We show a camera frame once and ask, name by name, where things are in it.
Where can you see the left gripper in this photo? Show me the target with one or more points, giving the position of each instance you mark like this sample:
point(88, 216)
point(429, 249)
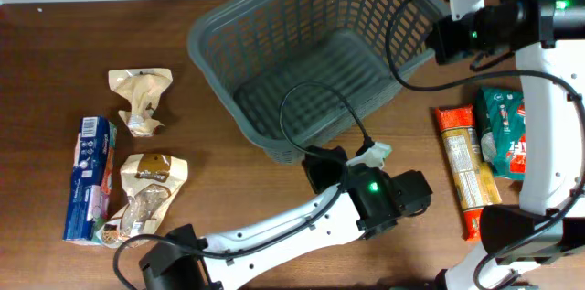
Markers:
point(323, 169)

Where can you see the beige brown snack pouch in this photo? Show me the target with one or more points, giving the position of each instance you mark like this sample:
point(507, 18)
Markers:
point(151, 183)

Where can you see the green Nescafe coffee bag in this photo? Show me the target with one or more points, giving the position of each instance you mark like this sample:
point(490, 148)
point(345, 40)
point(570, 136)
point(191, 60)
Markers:
point(501, 124)

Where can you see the grey plastic shopping basket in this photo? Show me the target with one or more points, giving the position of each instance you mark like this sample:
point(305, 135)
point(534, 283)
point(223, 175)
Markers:
point(294, 73)

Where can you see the blue Kleenex tissue pack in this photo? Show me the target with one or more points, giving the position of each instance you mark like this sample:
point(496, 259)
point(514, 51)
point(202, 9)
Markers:
point(90, 181)

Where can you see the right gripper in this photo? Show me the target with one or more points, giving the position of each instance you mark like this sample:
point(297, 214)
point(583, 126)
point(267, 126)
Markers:
point(441, 40)

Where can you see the crumpled beige paper pouch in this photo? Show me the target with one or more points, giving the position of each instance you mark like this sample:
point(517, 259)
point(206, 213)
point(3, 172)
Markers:
point(143, 89)

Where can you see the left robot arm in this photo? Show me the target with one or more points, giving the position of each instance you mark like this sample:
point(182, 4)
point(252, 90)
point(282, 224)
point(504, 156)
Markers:
point(354, 200)

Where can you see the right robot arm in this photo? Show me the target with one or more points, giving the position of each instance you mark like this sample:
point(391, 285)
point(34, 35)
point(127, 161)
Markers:
point(547, 223)

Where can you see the orange spaghetti packet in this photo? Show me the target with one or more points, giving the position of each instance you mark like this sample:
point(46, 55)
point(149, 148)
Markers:
point(472, 177)

